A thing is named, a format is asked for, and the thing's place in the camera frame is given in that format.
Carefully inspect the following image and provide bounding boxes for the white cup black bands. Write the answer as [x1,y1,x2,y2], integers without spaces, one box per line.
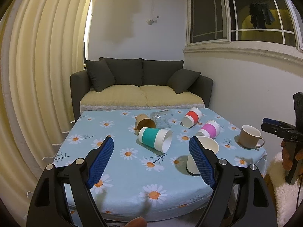
[186,136,219,176]

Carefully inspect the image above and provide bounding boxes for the white cup pink sleeve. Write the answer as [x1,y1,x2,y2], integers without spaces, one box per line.
[196,120,221,139]

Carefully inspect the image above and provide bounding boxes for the white cup red sleeve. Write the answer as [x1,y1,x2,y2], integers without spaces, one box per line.
[181,107,202,128]

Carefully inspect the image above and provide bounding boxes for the white cup teal sleeve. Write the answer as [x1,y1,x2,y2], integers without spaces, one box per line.
[138,127,173,153]

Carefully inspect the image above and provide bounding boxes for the brown paper cup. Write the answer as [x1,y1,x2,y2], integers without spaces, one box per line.
[136,114,156,132]

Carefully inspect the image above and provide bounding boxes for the person's hand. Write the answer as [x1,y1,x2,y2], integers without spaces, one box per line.
[280,141,303,171]

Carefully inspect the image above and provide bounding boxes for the beige ceramic mug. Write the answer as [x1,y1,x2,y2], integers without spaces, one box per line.
[238,124,265,149]

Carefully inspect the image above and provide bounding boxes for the blue daisy tablecloth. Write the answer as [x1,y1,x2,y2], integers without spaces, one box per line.
[54,109,267,221]

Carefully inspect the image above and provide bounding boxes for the white fluffy rug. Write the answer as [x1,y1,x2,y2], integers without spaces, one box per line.
[264,152,300,226]

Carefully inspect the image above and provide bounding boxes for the clear glass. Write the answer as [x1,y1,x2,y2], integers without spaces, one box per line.
[149,110,172,129]

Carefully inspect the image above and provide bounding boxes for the yellow sofa seat cover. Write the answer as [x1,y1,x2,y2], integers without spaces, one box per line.
[80,85,205,110]

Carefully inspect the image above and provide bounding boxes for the dark left throw pillow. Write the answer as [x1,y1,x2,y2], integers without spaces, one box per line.
[86,59,115,92]

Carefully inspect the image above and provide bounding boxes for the dark throw pillow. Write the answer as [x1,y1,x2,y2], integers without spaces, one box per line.
[86,59,115,92]
[166,69,200,94]

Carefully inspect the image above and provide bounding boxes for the dark right throw pillow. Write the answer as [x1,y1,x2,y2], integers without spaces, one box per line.
[166,69,200,94]

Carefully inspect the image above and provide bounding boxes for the dark grey sofa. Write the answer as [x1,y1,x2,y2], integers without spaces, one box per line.
[70,57,213,120]

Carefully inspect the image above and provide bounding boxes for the hanging dark clothes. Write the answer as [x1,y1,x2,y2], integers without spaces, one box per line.
[249,3,275,29]

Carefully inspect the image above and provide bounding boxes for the white framed window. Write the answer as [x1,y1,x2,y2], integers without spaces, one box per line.
[184,0,302,65]

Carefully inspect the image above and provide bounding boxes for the cream curtain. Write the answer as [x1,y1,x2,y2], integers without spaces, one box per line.
[1,0,90,226]

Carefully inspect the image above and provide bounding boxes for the hanging white bird ornament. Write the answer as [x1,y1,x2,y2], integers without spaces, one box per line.
[146,0,159,26]

